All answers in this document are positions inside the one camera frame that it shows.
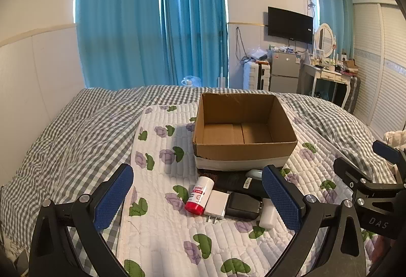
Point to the clear plastic bag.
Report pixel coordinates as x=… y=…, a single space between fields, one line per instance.
x=190 y=81

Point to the black plug charger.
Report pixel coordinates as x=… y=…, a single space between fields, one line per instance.
x=242 y=205

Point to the black wall television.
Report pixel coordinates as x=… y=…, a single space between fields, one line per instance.
x=290 y=24

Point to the grey mini fridge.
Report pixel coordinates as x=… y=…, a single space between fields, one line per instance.
x=284 y=74

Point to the white bottle with red cap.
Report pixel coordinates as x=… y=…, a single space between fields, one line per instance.
x=198 y=196

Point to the wide teal curtain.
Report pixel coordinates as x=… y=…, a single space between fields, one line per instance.
x=117 y=20

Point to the narrow teal curtain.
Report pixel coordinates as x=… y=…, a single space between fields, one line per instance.
x=333 y=10

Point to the white oval mirror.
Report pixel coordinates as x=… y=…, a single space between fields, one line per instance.
x=325 y=39

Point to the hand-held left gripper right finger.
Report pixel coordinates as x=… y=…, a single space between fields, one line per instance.
x=282 y=197

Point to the white dressing table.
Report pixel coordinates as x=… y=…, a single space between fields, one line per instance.
x=326 y=75

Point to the grey checked blanket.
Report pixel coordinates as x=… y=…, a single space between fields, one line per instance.
x=73 y=137

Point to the white floral quilted mat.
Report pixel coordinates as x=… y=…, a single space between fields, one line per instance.
x=158 y=175

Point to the cardboard box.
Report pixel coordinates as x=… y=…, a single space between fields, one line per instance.
x=241 y=150

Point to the white slatted wardrobe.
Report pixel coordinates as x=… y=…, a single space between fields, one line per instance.
x=380 y=67

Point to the white suitcase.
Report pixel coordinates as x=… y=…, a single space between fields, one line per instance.
x=250 y=75

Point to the cream cloth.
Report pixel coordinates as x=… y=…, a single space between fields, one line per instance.
x=395 y=137

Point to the small white cylinder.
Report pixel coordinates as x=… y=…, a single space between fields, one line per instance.
x=268 y=216

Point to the white plug charger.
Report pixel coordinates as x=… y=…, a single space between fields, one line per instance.
x=216 y=205

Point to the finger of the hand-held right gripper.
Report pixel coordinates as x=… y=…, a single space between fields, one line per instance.
x=350 y=173
x=386 y=150

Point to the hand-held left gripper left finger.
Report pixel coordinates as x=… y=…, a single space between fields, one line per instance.
x=114 y=197

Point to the grey computer mouse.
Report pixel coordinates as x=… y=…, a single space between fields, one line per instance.
x=254 y=173

